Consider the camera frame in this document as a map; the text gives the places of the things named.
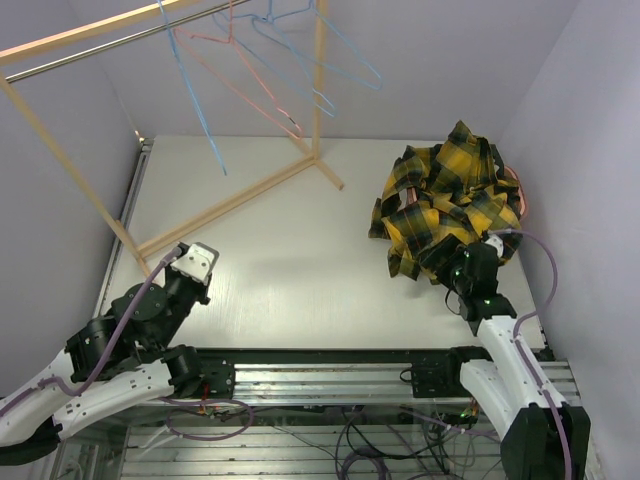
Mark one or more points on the blue hanger checkered shirt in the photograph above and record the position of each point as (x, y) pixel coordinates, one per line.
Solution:
(275, 59)

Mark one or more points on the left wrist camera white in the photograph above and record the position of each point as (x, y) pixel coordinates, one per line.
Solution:
(197, 263)

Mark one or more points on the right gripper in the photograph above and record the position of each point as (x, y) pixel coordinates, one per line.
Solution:
(449, 247)

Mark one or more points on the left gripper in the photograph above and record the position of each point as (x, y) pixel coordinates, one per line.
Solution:
(203, 291)

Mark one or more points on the yellow plaid shirt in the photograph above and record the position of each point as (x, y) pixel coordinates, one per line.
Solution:
(457, 187)

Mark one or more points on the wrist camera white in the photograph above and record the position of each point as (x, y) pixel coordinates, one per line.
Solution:
(496, 242)
(197, 263)

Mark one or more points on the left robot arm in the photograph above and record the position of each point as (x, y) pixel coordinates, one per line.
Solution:
(116, 361)

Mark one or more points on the wooden clothes rack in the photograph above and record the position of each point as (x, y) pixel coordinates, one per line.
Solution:
(66, 134)

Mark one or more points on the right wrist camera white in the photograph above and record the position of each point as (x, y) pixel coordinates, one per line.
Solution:
(496, 242)

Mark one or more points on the aluminium rail base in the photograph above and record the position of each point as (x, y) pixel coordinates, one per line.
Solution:
(279, 377)

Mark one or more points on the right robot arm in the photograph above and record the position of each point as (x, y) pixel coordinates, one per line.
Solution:
(541, 435)

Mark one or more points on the blue hanger yellow shirt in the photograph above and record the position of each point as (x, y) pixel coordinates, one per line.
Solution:
(190, 89)

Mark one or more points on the metal hanging rod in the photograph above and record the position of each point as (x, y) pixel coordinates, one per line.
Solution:
(99, 28)

